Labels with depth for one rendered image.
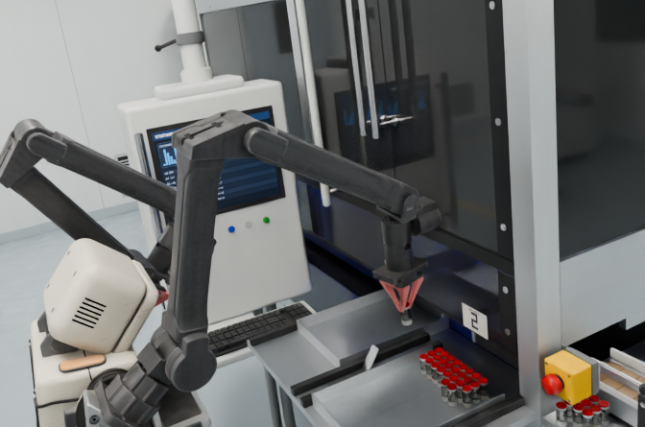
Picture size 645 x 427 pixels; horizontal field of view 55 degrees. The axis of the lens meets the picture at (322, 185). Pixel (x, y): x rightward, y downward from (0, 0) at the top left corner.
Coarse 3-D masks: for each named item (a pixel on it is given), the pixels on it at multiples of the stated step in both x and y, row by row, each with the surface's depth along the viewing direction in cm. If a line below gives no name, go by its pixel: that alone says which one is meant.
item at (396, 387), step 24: (408, 360) 152; (336, 384) 144; (360, 384) 147; (384, 384) 147; (408, 384) 145; (432, 384) 144; (336, 408) 140; (360, 408) 139; (384, 408) 138; (408, 408) 137; (432, 408) 136; (456, 408) 135; (480, 408) 130
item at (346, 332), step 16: (352, 304) 183; (368, 304) 186; (384, 304) 185; (304, 320) 177; (320, 320) 179; (336, 320) 179; (352, 320) 178; (368, 320) 177; (384, 320) 176; (400, 320) 174; (416, 320) 173; (432, 320) 172; (448, 320) 167; (304, 336) 173; (320, 336) 172; (336, 336) 171; (352, 336) 170; (368, 336) 169; (384, 336) 168; (400, 336) 161; (336, 352) 163; (352, 352) 162; (368, 352) 157
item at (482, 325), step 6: (468, 306) 143; (468, 312) 144; (474, 312) 142; (468, 318) 144; (474, 318) 142; (480, 318) 140; (486, 318) 138; (468, 324) 145; (474, 324) 143; (480, 324) 141; (486, 324) 139; (474, 330) 143; (480, 330) 141; (486, 330) 139; (486, 336) 140
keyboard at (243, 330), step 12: (276, 312) 200; (288, 312) 200; (300, 312) 198; (240, 324) 195; (252, 324) 195; (264, 324) 193; (276, 324) 193; (216, 336) 190; (228, 336) 189; (240, 336) 189; (252, 336) 188; (216, 348) 183; (228, 348) 184; (240, 348) 185
